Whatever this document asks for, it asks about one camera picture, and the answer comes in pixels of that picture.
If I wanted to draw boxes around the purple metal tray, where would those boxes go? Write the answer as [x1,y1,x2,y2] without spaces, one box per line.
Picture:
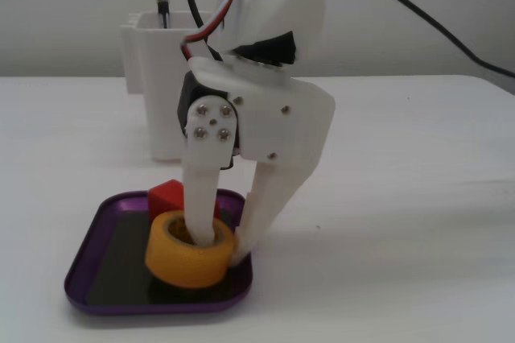
[63,188,254,315]

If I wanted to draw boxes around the white plastic pen holder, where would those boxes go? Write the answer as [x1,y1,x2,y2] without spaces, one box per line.
[119,11,226,163]

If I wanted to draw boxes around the yellow tape roll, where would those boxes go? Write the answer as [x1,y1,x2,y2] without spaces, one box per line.
[144,209,237,290]

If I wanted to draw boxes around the red rectangular block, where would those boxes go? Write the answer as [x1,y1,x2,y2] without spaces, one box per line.
[147,179,220,225]

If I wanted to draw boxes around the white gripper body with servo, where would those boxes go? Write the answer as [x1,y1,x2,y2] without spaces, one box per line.
[175,58,337,172]

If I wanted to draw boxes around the white fixed gripper finger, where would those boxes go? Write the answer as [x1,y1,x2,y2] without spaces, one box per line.
[229,157,321,268]

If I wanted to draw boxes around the white moving gripper finger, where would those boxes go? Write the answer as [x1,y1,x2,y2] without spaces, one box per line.
[183,98,237,247]

